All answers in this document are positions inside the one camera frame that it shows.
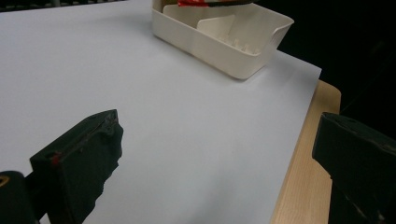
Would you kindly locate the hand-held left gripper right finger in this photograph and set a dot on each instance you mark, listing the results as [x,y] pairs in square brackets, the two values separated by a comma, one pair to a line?
[361,168]

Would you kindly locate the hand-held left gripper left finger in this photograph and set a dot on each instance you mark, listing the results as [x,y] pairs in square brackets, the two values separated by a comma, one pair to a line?
[77,165]

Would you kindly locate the white plastic bin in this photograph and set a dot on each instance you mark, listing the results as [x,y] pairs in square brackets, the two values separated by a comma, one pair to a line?
[218,53]

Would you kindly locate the red and black soup packet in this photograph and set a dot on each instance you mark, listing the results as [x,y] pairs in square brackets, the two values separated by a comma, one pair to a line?
[193,3]

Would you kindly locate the white table sheet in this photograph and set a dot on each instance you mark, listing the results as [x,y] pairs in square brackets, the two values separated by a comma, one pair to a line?
[186,124]

